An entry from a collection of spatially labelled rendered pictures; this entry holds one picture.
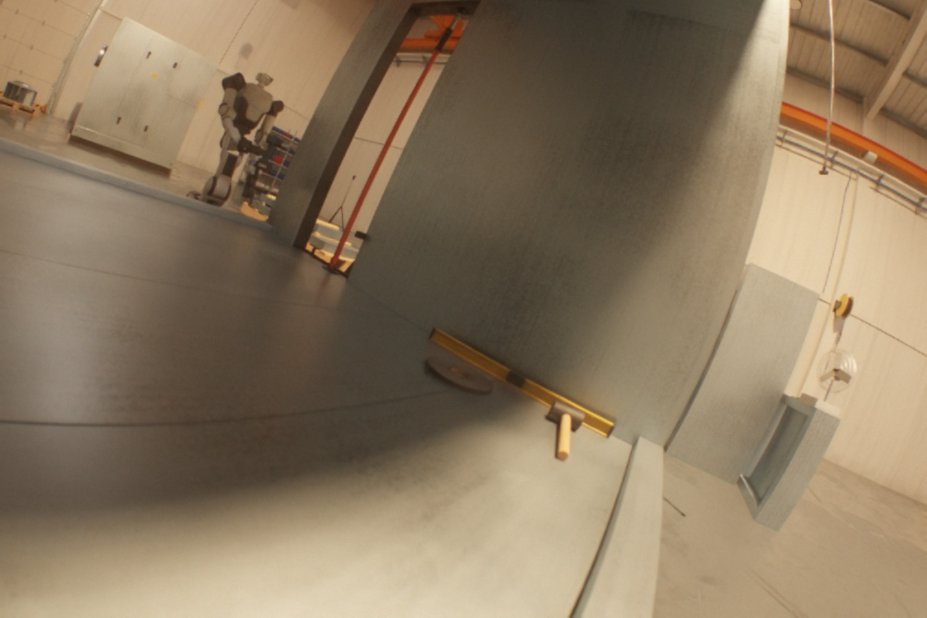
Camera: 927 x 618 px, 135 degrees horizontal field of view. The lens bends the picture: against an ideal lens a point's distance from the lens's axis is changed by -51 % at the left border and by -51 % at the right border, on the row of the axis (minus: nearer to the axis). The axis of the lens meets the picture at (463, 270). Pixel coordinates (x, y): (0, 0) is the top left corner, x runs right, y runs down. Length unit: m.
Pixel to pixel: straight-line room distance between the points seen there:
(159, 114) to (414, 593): 7.35
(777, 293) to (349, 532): 3.09
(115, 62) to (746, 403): 8.72
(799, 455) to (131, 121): 8.65
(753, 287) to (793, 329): 0.46
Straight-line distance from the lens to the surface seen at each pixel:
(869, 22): 9.61
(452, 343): 1.56
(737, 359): 3.16
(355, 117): 2.52
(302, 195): 2.53
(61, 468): 0.53
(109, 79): 7.34
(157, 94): 7.43
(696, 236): 1.48
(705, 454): 3.24
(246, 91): 2.99
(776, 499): 2.80
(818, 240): 9.04
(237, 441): 0.62
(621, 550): 0.72
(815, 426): 2.73
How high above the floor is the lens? 0.76
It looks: 2 degrees down
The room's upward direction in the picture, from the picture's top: 24 degrees clockwise
